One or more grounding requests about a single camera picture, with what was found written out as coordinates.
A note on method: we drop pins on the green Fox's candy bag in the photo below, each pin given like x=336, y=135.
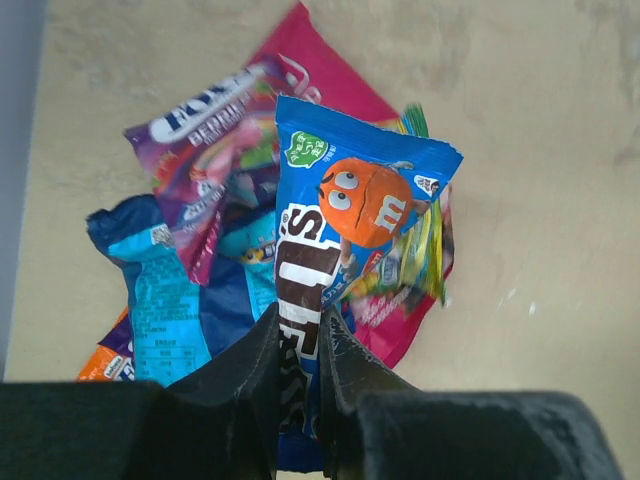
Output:
x=416, y=261

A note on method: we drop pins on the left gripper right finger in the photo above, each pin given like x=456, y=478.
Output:
x=376, y=425

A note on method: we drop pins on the purple chocolate bar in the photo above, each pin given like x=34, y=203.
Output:
x=120, y=338

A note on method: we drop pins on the blue M&M's packet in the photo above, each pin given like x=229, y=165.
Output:
x=348, y=191

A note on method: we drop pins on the orange snack bag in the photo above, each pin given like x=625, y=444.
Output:
x=106, y=365

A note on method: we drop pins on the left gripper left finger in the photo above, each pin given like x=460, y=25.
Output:
x=220, y=422

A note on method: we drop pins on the purple Skittles packet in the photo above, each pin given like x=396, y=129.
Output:
x=218, y=146

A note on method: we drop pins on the teal snack packet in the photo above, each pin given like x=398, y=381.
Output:
x=178, y=325

